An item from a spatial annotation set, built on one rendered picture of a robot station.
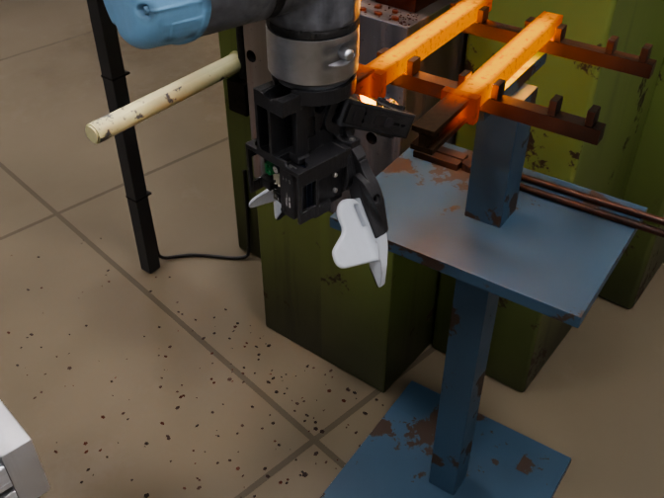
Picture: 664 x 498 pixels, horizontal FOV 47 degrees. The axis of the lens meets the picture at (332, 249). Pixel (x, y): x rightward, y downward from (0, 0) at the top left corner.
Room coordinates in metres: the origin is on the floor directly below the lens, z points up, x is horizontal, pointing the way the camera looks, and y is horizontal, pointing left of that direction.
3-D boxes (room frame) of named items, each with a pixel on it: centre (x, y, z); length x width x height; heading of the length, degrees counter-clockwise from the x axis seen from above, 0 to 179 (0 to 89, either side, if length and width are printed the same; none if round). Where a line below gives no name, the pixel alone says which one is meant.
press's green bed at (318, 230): (1.55, -0.14, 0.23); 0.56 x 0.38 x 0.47; 143
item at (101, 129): (1.55, 0.36, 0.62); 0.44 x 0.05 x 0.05; 143
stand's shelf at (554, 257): (0.96, -0.25, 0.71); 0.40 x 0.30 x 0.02; 56
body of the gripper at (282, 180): (0.58, 0.02, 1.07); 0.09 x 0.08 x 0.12; 134
